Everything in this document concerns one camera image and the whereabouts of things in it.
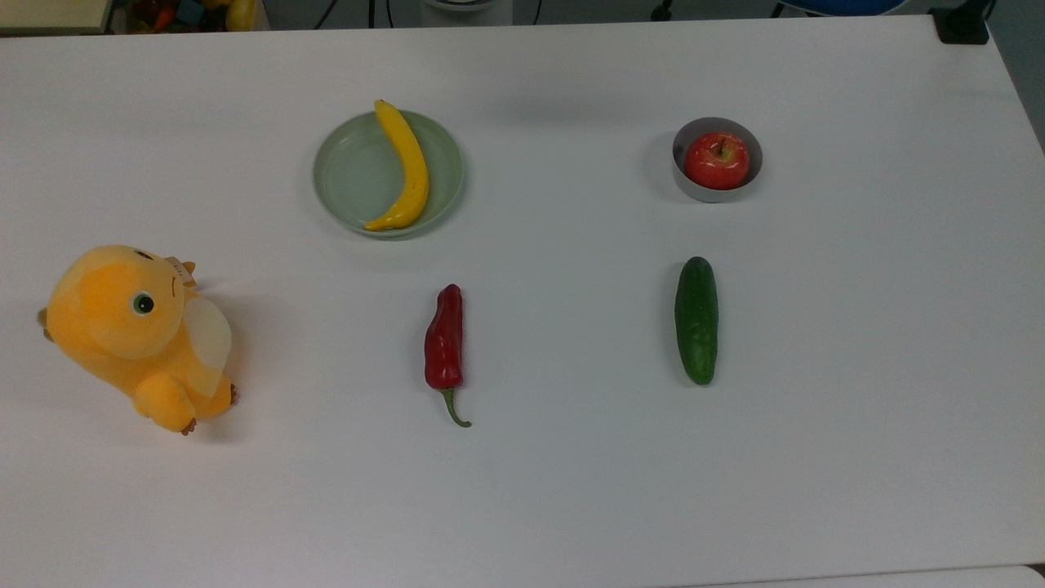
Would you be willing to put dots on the green cucumber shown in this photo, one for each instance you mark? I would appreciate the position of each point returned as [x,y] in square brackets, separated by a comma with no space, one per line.
[696,318]

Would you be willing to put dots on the grey round bowl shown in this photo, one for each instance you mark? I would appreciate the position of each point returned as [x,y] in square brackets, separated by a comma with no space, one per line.
[718,197]

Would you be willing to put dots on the red chili pepper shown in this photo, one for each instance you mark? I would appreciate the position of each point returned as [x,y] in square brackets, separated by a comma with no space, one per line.
[443,335]

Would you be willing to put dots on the yellow banana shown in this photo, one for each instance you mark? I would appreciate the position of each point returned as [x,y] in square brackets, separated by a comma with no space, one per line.
[413,163]

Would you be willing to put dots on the pale green plate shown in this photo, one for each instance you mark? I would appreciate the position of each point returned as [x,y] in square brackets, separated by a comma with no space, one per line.
[351,175]

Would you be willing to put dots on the red apple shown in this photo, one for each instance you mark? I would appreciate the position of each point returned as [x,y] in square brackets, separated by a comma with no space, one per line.
[717,162]

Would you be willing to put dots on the orange plush dinosaur toy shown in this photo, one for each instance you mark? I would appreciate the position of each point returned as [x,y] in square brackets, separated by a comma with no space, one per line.
[122,327]

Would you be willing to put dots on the box of colourful toys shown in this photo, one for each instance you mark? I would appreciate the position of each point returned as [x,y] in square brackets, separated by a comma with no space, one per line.
[188,15]

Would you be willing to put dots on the black table clamp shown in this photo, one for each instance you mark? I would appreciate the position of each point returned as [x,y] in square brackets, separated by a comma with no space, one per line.
[962,24]

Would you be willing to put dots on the wooden board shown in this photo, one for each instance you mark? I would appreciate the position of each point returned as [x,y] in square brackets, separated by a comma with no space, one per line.
[49,15]

